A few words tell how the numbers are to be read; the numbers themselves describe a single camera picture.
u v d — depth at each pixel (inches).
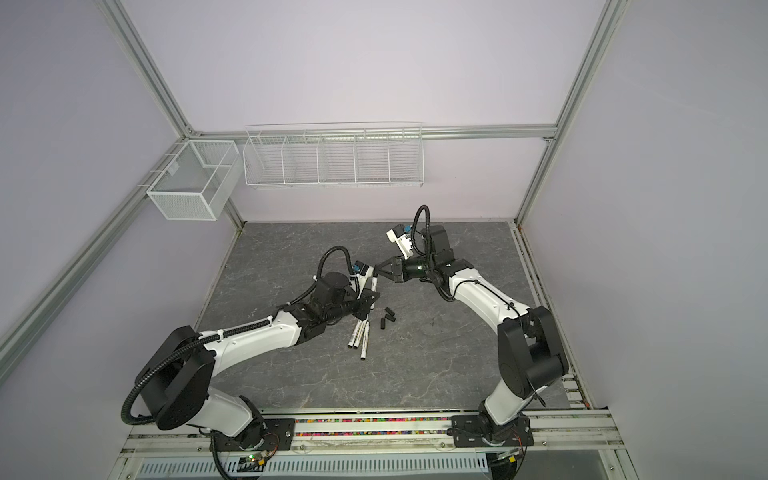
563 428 29.8
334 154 41.1
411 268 29.4
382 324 36.7
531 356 17.9
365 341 35.0
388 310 37.9
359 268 29.1
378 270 31.0
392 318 36.9
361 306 29.7
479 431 29.0
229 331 19.7
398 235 29.7
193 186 37.3
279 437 29.0
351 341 35.0
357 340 34.9
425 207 27.2
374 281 31.8
